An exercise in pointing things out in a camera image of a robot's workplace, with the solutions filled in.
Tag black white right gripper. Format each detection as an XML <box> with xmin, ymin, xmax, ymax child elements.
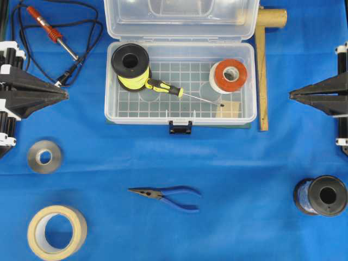
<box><xmin>289</xmin><ymin>45</ymin><xmax>347</xmax><ymax>155</ymax></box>

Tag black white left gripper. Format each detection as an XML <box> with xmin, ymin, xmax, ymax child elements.
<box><xmin>1</xmin><ymin>41</ymin><xmax>68</xmax><ymax>158</ymax></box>

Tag yellow black screwdriver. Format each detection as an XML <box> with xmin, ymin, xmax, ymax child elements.
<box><xmin>145</xmin><ymin>78</ymin><xmax>225</xmax><ymax>107</ymax></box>

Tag clear plastic toolbox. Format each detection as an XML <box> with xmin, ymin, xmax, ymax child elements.
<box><xmin>104</xmin><ymin>1</ymin><xmax>259</xmax><ymax>127</ymax></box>

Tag grey tape roll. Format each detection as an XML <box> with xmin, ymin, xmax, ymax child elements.
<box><xmin>27</xmin><ymin>140</ymin><xmax>63</xmax><ymax>174</ymax></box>

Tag red soldering iron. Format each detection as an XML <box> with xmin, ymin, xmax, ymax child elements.
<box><xmin>26</xmin><ymin>6</ymin><xmax>78</xmax><ymax>61</ymax></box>

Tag wooden mallet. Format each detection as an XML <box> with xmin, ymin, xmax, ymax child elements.
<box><xmin>254</xmin><ymin>7</ymin><xmax>288</xmax><ymax>131</ymax></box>

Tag beige masking tape roll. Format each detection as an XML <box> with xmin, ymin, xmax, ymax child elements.
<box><xmin>27</xmin><ymin>205</ymin><xmax>88</xmax><ymax>260</ymax></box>

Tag blue needle-nose pliers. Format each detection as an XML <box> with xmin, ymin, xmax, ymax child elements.
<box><xmin>127</xmin><ymin>185</ymin><xmax>202</xmax><ymax>213</ymax></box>

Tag black soldering iron cable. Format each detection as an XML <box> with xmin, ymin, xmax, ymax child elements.
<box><xmin>10</xmin><ymin>0</ymin><xmax>100</xmax><ymax>88</ymax></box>

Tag blue wire spool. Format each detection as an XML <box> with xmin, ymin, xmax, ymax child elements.
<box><xmin>293</xmin><ymin>175</ymin><xmax>347</xmax><ymax>217</ymax></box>

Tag yellow wire spool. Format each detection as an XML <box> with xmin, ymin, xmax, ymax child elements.
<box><xmin>111</xmin><ymin>43</ymin><xmax>151</xmax><ymax>92</ymax></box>

